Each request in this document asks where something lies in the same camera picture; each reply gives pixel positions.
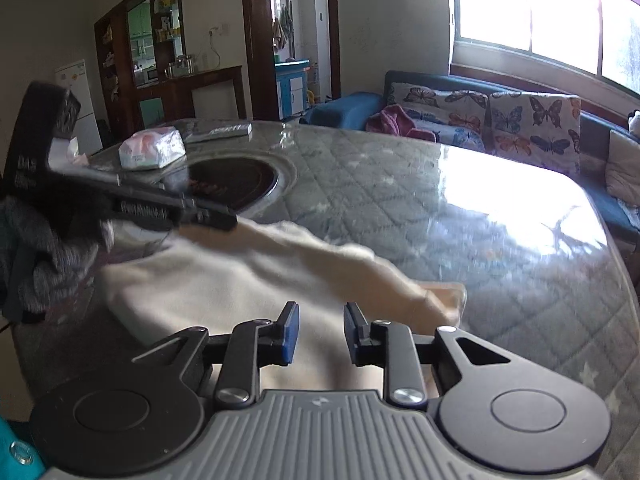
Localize white tissue pack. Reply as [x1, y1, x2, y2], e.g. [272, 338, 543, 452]
[118, 128, 187, 171]

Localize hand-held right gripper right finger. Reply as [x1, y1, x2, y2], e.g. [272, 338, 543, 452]
[343, 302, 514, 407]

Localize white fridge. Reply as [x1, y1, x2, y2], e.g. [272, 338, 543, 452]
[55, 59, 104, 157]

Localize butterfly print cushion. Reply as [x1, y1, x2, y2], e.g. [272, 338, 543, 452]
[487, 92, 584, 177]
[387, 81, 494, 154]

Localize beige chair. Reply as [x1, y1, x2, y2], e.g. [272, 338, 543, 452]
[191, 80, 240, 122]

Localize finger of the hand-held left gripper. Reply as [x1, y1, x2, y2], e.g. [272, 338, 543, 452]
[112, 172, 239, 232]

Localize window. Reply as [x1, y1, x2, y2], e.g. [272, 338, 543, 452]
[450, 0, 640, 97]

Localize black round cooktop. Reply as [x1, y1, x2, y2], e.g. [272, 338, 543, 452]
[184, 156, 280, 214]

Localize teal jacket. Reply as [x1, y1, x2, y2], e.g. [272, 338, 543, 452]
[0, 417, 47, 480]

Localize metal pot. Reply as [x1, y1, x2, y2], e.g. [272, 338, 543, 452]
[167, 54, 197, 77]

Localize blue cabinet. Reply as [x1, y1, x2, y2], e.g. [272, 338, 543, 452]
[275, 59, 311, 117]

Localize white remote control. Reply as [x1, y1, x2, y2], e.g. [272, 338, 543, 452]
[184, 122, 254, 144]

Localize person's left hand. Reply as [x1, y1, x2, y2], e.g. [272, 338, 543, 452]
[0, 195, 117, 312]

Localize hanging towels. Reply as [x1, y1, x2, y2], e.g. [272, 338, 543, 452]
[272, 5, 296, 52]

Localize dark wooden display cabinet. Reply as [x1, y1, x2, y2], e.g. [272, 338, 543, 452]
[94, 0, 184, 134]

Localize dark wooden door frame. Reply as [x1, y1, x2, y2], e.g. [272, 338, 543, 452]
[240, 0, 342, 122]

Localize pink cloth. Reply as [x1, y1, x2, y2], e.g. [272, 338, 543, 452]
[366, 104, 442, 144]

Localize blue sofa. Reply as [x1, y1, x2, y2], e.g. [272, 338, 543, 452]
[299, 70, 640, 242]

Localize grey quilted table cover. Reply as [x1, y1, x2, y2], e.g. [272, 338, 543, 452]
[10, 119, 640, 480]

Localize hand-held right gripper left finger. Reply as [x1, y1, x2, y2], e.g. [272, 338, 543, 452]
[131, 301, 301, 409]

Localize cream knit sweater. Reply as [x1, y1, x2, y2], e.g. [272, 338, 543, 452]
[95, 219, 469, 397]

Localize grey pillow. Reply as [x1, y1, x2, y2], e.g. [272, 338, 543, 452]
[605, 130, 640, 197]

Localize dark wooden sideboard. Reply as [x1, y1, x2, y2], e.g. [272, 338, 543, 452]
[135, 65, 246, 129]

